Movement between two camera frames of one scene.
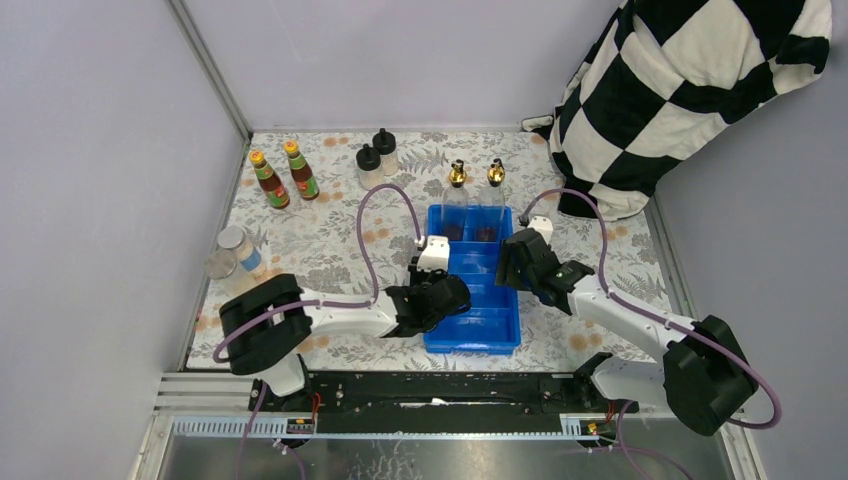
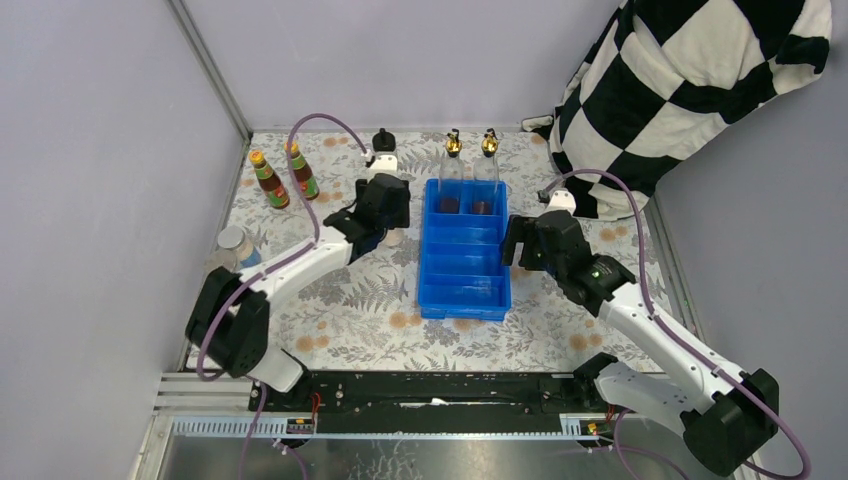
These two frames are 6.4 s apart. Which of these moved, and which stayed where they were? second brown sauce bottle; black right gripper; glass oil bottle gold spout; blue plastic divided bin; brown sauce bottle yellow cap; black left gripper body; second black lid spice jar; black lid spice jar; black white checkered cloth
Moved: glass oil bottle gold spout; black left gripper body; black right gripper; black lid spice jar; blue plastic divided bin
Stayed: black white checkered cloth; second black lid spice jar; second brown sauce bottle; brown sauce bottle yellow cap
